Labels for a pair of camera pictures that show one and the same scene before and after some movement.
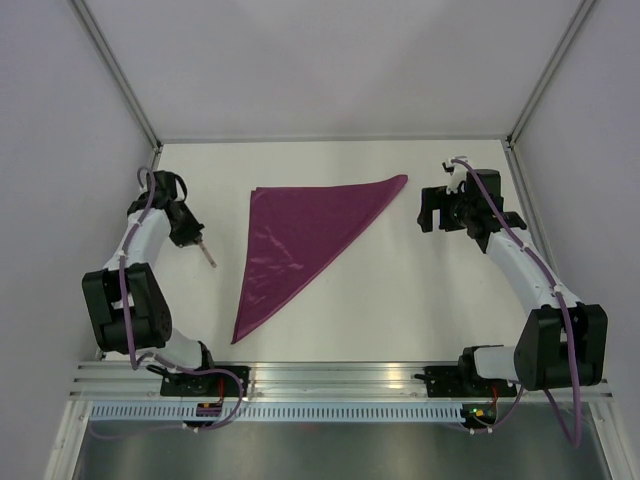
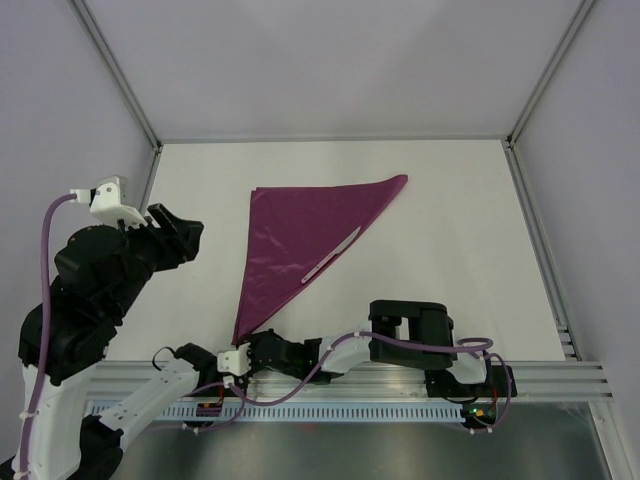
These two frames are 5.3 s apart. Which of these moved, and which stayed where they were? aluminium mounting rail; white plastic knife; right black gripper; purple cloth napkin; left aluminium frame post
Moved: white plastic knife; right black gripper
Stayed: purple cloth napkin; left aluminium frame post; aluminium mounting rail
